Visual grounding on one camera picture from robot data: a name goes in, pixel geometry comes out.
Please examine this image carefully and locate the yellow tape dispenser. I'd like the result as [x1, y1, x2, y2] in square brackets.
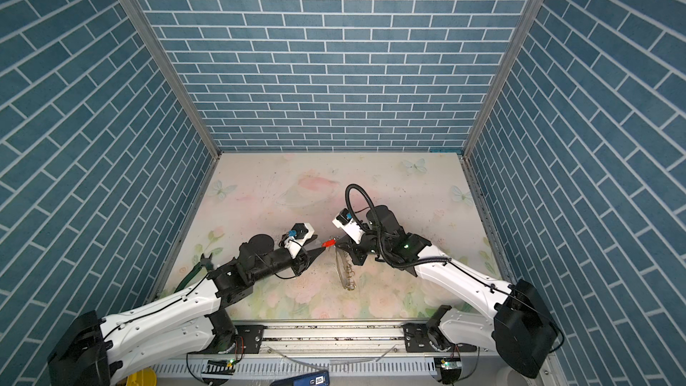
[125, 368, 157, 386]

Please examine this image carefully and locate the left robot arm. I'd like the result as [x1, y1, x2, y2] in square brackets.
[48, 234, 325, 385]

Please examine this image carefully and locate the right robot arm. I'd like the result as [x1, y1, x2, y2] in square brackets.
[333, 183, 566, 379]

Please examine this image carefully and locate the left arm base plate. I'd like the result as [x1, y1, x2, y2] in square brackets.
[194, 324, 265, 356]

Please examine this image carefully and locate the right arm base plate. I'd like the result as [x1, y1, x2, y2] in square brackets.
[401, 323, 459, 353]

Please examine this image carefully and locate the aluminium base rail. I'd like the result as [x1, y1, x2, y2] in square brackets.
[152, 321, 483, 382]

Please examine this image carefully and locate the blue stapler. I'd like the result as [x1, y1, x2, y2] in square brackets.
[270, 371, 330, 386]

